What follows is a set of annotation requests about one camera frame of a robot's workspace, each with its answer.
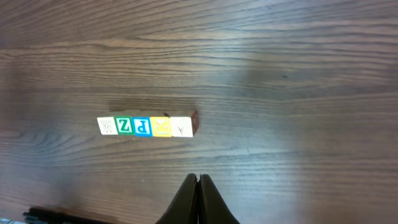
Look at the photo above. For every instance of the green Z letter block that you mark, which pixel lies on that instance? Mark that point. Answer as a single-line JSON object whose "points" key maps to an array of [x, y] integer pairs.
{"points": [[124, 125]]}

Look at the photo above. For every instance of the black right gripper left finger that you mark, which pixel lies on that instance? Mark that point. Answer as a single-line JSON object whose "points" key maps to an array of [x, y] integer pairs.
{"points": [[183, 207]]}

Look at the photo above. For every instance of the white W letter block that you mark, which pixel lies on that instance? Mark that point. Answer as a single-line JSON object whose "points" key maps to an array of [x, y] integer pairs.
{"points": [[107, 126]]}

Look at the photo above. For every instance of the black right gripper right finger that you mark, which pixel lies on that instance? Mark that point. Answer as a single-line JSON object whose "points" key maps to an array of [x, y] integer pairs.
{"points": [[212, 208]]}

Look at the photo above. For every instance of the blue P letter block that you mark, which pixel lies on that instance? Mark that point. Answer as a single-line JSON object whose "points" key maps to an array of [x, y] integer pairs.
{"points": [[142, 126]]}

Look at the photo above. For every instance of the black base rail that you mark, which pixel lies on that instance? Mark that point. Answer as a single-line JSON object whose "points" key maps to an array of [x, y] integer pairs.
{"points": [[43, 216]]}

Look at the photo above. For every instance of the yellow K letter block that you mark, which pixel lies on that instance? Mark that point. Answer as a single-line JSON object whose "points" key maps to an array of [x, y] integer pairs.
{"points": [[161, 126]]}

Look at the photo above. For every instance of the white ice cream block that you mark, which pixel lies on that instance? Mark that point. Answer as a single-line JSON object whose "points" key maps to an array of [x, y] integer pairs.
{"points": [[184, 123]]}

